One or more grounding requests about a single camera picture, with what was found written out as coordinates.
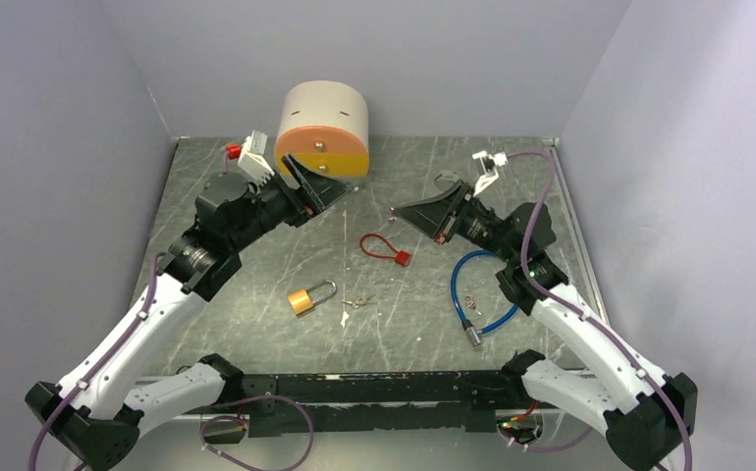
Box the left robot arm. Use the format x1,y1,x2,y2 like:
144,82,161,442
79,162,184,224
26,155,351,470

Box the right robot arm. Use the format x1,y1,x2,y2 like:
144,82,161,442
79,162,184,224
392,181,698,470

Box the beige drawer cabinet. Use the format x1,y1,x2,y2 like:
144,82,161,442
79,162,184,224
274,80,370,187

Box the red cable lock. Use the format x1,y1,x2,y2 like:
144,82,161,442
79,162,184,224
358,233,412,267

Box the padlock keys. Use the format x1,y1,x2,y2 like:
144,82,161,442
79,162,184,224
343,296,374,309

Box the brass padlock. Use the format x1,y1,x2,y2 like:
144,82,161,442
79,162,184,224
287,280,338,317

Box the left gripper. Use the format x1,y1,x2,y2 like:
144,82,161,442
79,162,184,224
230,153,351,251

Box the blue lock keys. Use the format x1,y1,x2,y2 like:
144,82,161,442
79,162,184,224
464,295,482,316

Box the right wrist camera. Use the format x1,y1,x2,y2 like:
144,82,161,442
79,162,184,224
471,151,509,197

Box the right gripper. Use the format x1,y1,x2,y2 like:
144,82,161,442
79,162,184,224
394,180,518,264

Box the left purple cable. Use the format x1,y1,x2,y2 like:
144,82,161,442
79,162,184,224
29,253,165,471

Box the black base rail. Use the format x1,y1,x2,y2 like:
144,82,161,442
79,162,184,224
224,370,535,438

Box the blue cable lock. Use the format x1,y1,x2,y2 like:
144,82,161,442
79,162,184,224
448,250,518,347

